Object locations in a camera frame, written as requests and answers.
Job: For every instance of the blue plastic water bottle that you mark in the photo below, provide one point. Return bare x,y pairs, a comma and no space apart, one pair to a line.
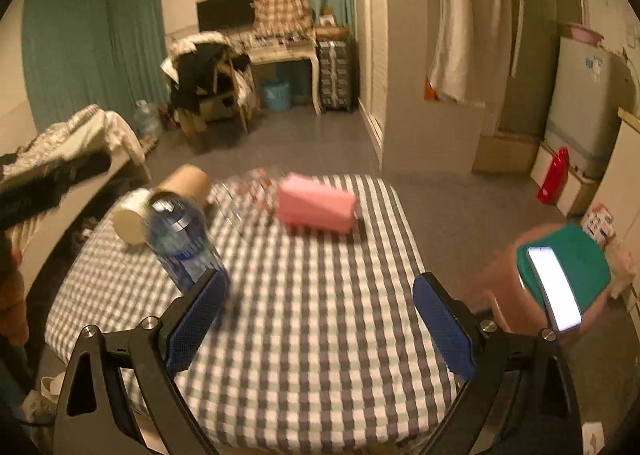
177,233

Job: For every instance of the clear glass cup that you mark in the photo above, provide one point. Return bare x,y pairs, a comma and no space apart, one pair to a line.
245,197

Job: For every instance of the bed with beige bedding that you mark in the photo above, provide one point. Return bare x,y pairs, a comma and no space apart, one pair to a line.
91,129

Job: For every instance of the silver black suitcase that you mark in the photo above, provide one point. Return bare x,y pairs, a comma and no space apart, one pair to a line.
335,60

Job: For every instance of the checkered tablecloth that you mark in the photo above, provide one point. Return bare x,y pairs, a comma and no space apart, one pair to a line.
319,347

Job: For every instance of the white refrigerator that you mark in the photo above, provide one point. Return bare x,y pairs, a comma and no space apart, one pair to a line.
591,85

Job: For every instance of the smartphone with lit screen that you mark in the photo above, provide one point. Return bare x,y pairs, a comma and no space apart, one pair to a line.
559,299

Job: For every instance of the pink basin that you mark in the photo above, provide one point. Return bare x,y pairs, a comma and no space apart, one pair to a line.
584,34

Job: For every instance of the black television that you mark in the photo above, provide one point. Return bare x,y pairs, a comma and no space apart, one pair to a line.
218,15

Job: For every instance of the brown kraft paper cup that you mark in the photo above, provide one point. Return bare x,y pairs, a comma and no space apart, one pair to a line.
189,182

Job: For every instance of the chair piled with clothes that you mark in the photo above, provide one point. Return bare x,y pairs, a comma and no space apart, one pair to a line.
208,67

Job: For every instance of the red thermos bottle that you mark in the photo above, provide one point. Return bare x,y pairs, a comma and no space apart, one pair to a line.
555,177

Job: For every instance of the blue laundry basket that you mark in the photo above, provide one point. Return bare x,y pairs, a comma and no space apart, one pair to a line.
277,95

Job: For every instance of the brown plastic stool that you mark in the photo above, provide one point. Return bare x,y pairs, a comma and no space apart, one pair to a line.
498,289

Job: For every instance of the pink faceted cup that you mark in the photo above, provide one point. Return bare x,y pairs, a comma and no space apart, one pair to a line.
302,201

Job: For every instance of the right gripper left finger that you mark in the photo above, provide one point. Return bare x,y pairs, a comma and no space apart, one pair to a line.
94,414

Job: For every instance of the large clear water jug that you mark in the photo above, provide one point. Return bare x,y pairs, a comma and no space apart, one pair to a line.
147,119

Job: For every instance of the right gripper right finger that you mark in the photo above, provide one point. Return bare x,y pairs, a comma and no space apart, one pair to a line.
516,394

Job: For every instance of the white paper cup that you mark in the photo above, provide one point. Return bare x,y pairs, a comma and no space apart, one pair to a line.
129,217

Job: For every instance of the hanging white towel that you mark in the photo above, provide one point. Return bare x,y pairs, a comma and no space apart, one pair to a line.
472,51

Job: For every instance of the plaid blanket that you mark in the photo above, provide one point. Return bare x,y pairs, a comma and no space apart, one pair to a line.
280,18

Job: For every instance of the white louvered wardrobe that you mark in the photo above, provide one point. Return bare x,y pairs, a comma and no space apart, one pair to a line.
411,134

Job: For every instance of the green curtain left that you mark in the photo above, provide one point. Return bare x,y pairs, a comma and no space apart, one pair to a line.
81,52

